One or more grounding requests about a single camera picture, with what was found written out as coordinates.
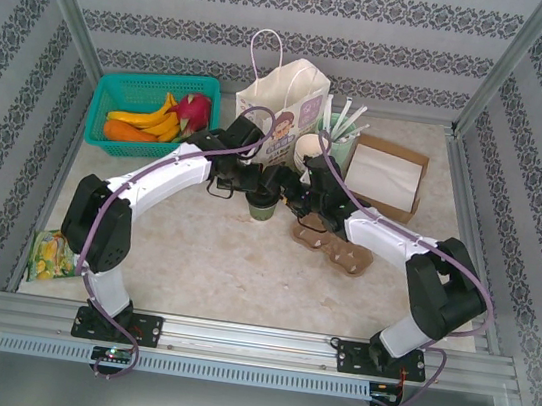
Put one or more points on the green paper coffee cup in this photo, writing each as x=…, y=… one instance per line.
x=262, y=214

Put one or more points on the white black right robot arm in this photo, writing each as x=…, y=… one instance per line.
x=386, y=244

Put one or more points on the green plastic basket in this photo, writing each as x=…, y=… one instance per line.
x=136, y=80

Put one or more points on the pale green straw tumbler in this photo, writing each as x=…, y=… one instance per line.
x=343, y=152

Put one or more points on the orange mango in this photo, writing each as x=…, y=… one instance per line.
x=127, y=132

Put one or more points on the stack of white paper cups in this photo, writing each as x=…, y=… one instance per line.
x=309, y=147

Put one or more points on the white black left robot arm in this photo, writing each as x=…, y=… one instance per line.
x=168, y=181

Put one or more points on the green candy bag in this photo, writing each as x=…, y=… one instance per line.
x=51, y=255

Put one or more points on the white wrapped straw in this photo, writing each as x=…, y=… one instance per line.
x=331, y=115
x=355, y=122
x=348, y=134
x=344, y=116

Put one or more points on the printed white paper bag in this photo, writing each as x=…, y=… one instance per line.
x=266, y=91

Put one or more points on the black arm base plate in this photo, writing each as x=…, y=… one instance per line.
x=147, y=327
x=350, y=358

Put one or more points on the aluminium frame rail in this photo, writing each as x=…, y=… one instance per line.
x=60, y=173
x=468, y=215

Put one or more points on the white napkin stack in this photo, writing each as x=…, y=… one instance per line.
x=386, y=171

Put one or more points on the brown cardboard napkin box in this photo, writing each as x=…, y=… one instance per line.
x=386, y=210

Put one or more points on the small green circuit board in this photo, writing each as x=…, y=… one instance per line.
x=385, y=396
x=111, y=353

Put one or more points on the aluminium mounting rail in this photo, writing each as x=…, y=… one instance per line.
x=241, y=340

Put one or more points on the brown pulp cup carrier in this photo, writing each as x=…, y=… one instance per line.
x=344, y=259

